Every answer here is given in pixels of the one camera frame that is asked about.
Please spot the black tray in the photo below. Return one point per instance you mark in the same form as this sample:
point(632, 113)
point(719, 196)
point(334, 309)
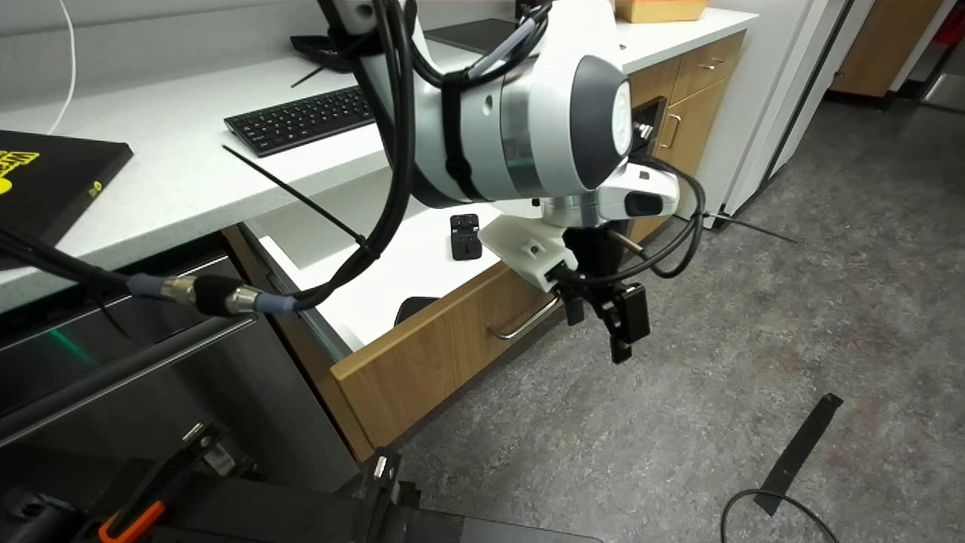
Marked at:
point(324, 51)

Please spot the small wooden drawer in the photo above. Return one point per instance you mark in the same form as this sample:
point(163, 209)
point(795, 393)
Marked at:
point(705, 72)

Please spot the round black object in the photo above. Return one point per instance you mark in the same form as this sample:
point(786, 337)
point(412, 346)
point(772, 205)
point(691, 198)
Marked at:
point(413, 309)

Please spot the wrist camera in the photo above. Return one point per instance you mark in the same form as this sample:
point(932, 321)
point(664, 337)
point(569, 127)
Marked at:
point(520, 245)

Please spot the black dishwasher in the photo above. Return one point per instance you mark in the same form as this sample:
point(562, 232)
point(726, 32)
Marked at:
point(166, 377)

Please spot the black flat strip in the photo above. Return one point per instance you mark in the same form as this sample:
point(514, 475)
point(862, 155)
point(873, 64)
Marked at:
point(799, 452)

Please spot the black box with yellow print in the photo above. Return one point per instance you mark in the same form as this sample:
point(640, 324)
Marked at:
point(45, 188)

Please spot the flat black pad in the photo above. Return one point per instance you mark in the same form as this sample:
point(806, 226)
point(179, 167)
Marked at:
point(475, 34)

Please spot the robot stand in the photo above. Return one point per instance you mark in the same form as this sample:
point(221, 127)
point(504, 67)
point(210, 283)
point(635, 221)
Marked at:
point(301, 513)

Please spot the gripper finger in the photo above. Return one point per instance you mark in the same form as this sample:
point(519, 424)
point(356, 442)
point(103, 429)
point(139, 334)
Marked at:
point(617, 335)
point(637, 311)

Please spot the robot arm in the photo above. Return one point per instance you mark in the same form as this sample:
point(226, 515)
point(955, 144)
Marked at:
point(482, 121)

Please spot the black keyboard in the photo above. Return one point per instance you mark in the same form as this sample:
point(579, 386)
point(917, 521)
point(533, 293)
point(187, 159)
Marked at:
point(301, 121)

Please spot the wooden drawer with white inside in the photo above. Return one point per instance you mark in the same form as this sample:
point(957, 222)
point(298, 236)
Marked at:
point(422, 354)

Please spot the small black clip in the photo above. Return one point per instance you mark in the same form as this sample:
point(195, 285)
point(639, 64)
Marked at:
point(465, 237)

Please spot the wooden cabinet door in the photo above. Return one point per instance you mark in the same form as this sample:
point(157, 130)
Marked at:
point(697, 124)

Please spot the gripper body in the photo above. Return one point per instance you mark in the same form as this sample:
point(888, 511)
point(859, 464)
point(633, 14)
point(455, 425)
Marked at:
point(595, 253)

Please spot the orange and black clamp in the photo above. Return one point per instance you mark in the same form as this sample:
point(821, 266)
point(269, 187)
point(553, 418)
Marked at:
point(132, 522)

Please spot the white refrigerator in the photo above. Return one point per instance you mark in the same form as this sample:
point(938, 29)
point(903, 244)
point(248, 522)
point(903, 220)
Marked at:
point(769, 98)

